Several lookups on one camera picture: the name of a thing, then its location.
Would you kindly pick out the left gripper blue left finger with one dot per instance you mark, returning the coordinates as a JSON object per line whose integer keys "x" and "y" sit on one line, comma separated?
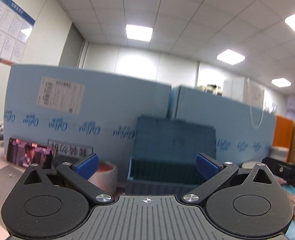
{"x": 87, "y": 167}

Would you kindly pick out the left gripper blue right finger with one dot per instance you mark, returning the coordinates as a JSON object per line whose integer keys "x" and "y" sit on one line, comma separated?
{"x": 207, "y": 166}

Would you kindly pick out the grey white travel cup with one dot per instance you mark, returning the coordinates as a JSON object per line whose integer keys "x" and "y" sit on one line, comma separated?
{"x": 279, "y": 153}

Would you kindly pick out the navy white ceramic bowl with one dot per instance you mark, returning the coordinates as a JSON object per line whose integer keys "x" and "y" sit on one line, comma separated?
{"x": 250, "y": 164}

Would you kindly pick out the orange box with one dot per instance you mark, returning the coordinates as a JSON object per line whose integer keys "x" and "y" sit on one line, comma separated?
{"x": 283, "y": 132}

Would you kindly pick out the blue ribbed storage box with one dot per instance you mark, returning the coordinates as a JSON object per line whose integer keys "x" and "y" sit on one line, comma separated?
{"x": 163, "y": 160}

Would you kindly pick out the light blue foam board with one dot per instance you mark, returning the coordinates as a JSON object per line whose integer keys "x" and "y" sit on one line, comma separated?
{"x": 109, "y": 111}

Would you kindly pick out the smartphone showing video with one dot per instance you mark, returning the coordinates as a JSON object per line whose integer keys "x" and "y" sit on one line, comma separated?
{"x": 24, "y": 153}

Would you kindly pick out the shipping label sticker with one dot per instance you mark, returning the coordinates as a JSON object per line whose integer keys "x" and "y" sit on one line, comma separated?
{"x": 60, "y": 95}

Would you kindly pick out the wall notice poster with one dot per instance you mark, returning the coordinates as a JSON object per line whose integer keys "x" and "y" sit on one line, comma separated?
{"x": 15, "y": 29}

